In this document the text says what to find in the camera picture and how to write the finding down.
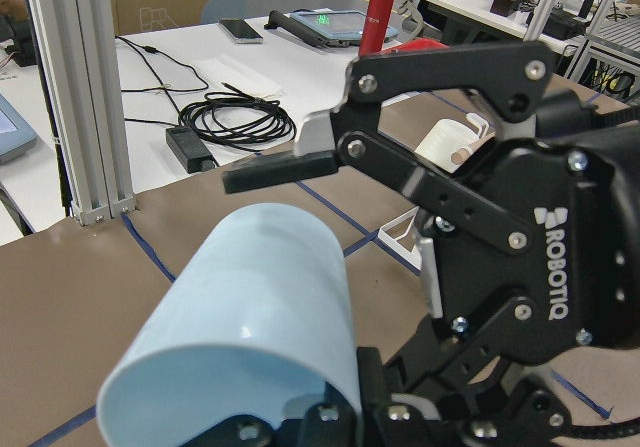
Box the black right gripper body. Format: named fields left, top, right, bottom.
left=421, top=89, right=639, bottom=364

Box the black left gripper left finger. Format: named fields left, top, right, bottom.
left=185, top=391, right=358, bottom=446

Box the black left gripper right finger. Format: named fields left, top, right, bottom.
left=356, top=347, right=449, bottom=446

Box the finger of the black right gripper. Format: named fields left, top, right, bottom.
left=385, top=296, right=571, bottom=446
left=223, top=41, right=553, bottom=247

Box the white plastic cup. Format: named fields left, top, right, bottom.
left=415, top=114, right=489, bottom=173

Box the light blue cup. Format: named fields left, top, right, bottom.
left=97, top=203, right=361, bottom=446

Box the red parts tray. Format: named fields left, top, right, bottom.
left=381, top=38, right=447, bottom=54

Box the red water bottle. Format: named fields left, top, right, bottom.
left=358, top=0, right=394, bottom=57

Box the black power adapter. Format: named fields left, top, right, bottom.
left=165, top=127, right=217, bottom=174

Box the coiled black cable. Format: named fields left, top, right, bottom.
left=177, top=91, right=296, bottom=154

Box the aluminium frame post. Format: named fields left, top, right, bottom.
left=28, top=0, right=135, bottom=225

